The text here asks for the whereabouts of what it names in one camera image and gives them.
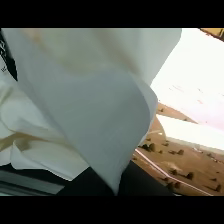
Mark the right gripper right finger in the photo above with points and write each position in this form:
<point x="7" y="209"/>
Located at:
<point x="140" y="183"/>

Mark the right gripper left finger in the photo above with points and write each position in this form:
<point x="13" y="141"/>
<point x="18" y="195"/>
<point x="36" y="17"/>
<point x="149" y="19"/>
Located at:
<point x="87" y="186"/>

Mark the white shirt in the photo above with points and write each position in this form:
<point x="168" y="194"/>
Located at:
<point x="96" y="100"/>

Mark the silver frame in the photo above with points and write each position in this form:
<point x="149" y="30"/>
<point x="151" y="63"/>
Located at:
<point x="23" y="188"/>

